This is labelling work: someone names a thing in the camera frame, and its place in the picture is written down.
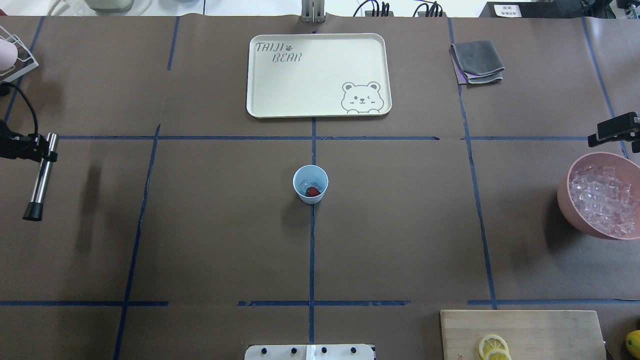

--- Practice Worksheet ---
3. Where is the pink cup on rack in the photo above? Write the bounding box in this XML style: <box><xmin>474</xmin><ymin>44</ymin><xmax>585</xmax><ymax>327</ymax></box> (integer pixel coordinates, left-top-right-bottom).
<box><xmin>0</xmin><ymin>38</ymin><xmax>18</xmax><ymax>72</ymax></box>

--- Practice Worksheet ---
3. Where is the light blue plastic cup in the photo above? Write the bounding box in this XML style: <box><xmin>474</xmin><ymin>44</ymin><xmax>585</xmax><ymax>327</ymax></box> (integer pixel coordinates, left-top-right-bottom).
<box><xmin>292</xmin><ymin>164</ymin><xmax>329</xmax><ymax>205</ymax></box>

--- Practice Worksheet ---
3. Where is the grey folded cloth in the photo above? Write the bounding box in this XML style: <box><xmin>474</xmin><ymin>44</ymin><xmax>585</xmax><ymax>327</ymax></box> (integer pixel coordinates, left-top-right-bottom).
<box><xmin>449</xmin><ymin>39</ymin><xmax>505</xmax><ymax>76</ymax></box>

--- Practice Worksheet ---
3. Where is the steel muddler with black tip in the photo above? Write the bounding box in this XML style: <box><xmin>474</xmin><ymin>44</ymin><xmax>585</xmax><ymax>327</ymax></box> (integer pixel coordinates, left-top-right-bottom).
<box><xmin>22</xmin><ymin>132</ymin><xmax>58</xmax><ymax>222</ymax></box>

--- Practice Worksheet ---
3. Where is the white wire cup rack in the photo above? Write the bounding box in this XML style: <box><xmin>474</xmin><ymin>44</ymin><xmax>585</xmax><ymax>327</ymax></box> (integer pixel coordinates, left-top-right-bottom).
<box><xmin>0</xmin><ymin>26</ymin><xmax>39</xmax><ymax>83</ymax></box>

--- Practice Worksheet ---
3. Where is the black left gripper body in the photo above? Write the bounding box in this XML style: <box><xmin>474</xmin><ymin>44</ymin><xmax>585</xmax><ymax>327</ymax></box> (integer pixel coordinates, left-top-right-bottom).
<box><xmin>0</xmin><ymin>121</ymin><xmax>34</xmax><ymax>160</ymax></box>

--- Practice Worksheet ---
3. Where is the lemon slice front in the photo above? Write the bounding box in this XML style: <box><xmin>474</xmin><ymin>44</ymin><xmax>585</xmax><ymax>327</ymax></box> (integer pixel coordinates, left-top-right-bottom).
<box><xmin>477</xmin><ymin>333</ymin><xmax>510</xmax><ymax>360</ymax></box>

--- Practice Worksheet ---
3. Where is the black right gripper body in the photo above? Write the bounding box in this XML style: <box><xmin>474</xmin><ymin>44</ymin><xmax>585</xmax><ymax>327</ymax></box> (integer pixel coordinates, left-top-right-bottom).
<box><xmin>631</xmin><ymin>140</ymin><xmax>640</xmax><ymax>154</ymax></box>

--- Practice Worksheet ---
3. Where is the red strawberry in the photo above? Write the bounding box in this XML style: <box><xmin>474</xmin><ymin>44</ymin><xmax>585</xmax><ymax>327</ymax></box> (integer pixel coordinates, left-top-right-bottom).
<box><xmin>305</xmin><ymin>186</ymin><xmax>322</xmax><ymax>198</ymax></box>

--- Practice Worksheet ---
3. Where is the bamboo cutting board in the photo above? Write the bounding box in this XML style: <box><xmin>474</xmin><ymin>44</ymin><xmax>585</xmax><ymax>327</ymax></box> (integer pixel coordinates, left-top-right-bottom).
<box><xmin>439</xmin><ymin>309</ymin><xmax>606</xmax><ymax>360</ymax></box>

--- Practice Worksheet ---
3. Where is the lemon slice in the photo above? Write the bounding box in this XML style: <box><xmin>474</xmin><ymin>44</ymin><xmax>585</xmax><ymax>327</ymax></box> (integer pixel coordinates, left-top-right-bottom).
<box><xmin>483</xmin><ymin>348</ymin><xmax>512</xmax><ymax>360</ymax></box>
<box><xmin>477</xmin><ymin>333</ymin><xmax>510</xmax><ymax>360</ymax></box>

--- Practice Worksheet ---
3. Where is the clear ice cube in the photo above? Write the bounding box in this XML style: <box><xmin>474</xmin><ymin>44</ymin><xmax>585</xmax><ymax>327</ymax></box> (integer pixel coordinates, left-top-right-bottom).
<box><xmin>299</xmin><ymin>181</ymin><xmax>315</xmax><ymax>198</ymax></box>
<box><xmin>308</xmin><ymin>178</ymin><xmax>326</xmax><ymax>192</ymax></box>

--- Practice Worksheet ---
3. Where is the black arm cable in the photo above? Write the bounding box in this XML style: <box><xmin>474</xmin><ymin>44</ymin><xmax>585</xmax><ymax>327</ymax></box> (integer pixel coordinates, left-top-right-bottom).
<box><xmin>0</xmin><ymin>81</ymin><xmax>40</xmax><ymax>136</ymax></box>

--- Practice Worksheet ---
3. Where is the whole lemon bottom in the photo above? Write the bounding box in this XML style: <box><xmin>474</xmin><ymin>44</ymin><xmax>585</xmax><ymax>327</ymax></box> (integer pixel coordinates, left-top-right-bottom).
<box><xmin>625</xmin><ymin>330</ymin><xmax>640</xmax><ymax>360</ymax></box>

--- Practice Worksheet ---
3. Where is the cream bear serving tray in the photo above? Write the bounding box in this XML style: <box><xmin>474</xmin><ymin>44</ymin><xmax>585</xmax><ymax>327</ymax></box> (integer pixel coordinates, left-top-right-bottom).
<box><xmin>246</xmin><ymin>33</ymin><xmax>393</xmax><ymax>119</ymax></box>

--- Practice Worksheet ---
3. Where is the pink bowl of ice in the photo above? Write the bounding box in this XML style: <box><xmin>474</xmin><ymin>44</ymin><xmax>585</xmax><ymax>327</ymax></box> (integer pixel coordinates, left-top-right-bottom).
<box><xmin>557</xmin><ymin>152</ymin><xmax>640</xmax><ymax>240</ymax></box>

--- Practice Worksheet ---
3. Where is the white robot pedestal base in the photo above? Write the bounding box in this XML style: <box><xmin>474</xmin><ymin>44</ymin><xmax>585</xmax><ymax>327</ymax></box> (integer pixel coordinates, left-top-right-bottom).
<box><xmin>244</xmin><ymin>343</ymin><xmax>377</xmax><ymax>360</ymax></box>

